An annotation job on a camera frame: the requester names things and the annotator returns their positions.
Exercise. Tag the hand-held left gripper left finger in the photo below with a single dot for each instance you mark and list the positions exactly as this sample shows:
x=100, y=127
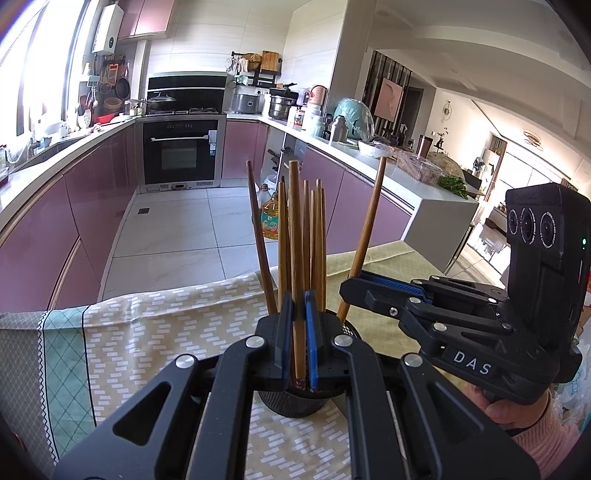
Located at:
x=288, y=341

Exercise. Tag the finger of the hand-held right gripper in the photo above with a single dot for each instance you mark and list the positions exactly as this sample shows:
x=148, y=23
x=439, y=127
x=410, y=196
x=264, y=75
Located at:
x=397, y=282
x=369, y=295

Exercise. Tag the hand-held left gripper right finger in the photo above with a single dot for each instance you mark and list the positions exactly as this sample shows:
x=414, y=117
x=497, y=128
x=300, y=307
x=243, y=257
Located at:
x=313, y=341

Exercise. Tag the black mesh utensil holder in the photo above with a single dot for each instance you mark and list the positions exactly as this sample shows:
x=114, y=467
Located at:
x=295, y=406

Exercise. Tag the wooden chopstick red patterned end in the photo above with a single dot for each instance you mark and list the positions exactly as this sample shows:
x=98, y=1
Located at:
x=367, y=221
x=297, y=230

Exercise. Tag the dark brown wooden chopstick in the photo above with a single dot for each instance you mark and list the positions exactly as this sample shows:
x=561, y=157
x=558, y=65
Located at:
x=258, y=230

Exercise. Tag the person's right hand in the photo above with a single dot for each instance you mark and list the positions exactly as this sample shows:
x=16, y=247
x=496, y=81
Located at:
x=512, y=416

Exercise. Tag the pink base cabinet run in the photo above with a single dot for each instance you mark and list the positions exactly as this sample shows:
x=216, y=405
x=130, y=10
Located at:
x=344, y=194
x=69, y=217

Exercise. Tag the green leafy vegetables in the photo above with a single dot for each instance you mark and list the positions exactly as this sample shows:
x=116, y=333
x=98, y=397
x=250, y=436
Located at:
x=451, y=185

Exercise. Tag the clear plastic box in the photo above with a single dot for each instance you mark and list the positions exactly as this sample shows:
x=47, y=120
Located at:
x=420, y=166

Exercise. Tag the white plastic bag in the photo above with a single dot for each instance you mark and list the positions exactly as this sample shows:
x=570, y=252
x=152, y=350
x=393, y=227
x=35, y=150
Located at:
x=577, y=392

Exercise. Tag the yellow cooking oil bottle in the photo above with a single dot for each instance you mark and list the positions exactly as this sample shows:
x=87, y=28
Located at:
x=270, y=217

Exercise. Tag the patterned beige teal tablecloth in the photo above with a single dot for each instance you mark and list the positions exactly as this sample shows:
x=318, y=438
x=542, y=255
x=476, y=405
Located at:
x=161, y=332

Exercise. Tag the round woven mat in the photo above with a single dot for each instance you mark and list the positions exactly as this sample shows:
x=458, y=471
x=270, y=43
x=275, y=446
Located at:
x=448, y=164

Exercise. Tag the white bowl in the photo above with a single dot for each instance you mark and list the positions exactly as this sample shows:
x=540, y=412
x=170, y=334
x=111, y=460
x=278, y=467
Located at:
x=375, y=149

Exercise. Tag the brown tumbler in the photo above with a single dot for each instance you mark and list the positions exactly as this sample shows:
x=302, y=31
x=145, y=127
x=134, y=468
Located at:
x=425, y=146

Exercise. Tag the green appliance in plastic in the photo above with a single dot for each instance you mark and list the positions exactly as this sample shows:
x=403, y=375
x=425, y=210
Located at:
x=355, y=117

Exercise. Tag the white jar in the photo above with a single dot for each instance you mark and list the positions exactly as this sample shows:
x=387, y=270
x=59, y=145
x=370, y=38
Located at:
x=316, y=126

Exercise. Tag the steel steamer pot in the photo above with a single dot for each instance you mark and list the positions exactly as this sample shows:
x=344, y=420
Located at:
x=281, y=108

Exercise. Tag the dark slatted partition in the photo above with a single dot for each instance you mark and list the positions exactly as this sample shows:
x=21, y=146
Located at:
x=369, y=69

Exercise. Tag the built-in black oven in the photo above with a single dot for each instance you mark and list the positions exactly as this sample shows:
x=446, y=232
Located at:
x=180, y=152

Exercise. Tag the silver rice cooker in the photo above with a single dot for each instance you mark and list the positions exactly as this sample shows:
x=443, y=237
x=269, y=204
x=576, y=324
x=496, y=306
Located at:
x=247, y=104

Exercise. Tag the gas hob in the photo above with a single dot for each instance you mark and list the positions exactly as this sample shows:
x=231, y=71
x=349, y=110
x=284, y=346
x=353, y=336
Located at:
x=201, y=110

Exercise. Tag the wooden cutting board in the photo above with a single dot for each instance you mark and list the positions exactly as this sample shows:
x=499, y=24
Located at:
x=270, y=61

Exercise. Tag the wok with lid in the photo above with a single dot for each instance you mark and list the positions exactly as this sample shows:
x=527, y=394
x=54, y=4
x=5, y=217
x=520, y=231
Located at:
x=161, y=104

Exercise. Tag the black range hood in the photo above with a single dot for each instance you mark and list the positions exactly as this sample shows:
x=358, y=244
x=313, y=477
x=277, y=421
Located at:
x=184, y=87

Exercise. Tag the steel kettle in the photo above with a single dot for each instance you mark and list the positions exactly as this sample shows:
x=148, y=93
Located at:
x=135, y=108

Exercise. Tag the red basin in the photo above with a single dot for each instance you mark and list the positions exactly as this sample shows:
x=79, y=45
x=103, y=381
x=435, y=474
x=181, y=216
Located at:
x=103, y=119

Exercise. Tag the wooden bowl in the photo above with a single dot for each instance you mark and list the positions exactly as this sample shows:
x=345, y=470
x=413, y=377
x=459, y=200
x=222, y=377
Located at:
x=113, y=104

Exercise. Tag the hanging black frying pan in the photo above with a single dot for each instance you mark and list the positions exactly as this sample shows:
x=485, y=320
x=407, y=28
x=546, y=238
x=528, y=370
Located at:
x=123, y=87

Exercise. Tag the kitchen sink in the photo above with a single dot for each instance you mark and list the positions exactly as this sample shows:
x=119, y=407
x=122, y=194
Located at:
x=55, y=147

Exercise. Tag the hanging orange grater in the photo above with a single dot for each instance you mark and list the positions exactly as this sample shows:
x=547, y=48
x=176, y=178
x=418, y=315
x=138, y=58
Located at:
x=114, y=74

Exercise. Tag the white water heater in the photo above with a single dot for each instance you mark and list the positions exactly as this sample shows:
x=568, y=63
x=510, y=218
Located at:
x=107, y=27

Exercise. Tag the kitchen window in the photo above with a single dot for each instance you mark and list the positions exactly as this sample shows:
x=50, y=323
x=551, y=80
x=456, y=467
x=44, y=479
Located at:
x=41, y=60

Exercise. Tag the pink wall picture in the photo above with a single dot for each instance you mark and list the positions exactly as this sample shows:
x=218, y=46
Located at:
x=388, y=99

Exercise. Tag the black wall shelf rack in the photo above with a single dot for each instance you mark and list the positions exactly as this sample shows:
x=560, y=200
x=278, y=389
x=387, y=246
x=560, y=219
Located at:
x=270, y=79

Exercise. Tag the pink wall cabinet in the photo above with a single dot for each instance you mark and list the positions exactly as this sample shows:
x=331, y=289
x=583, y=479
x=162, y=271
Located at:
x=147, y=16

